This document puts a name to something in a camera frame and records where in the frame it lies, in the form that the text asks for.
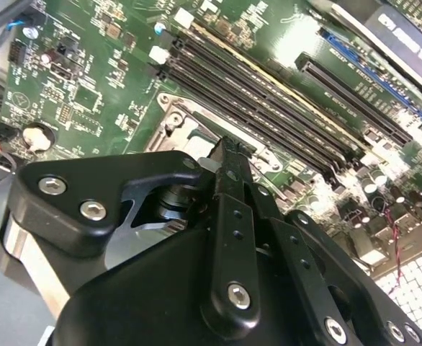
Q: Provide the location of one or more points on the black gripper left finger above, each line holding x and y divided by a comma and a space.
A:
229, 252

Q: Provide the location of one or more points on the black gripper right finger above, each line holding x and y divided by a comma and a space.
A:
304, 252

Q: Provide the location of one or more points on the metal socket cover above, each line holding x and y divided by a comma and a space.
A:
189, 126

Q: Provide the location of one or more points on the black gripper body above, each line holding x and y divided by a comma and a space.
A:
142, 306

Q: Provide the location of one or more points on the silver topped CPU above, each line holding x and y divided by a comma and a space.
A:
200, 144

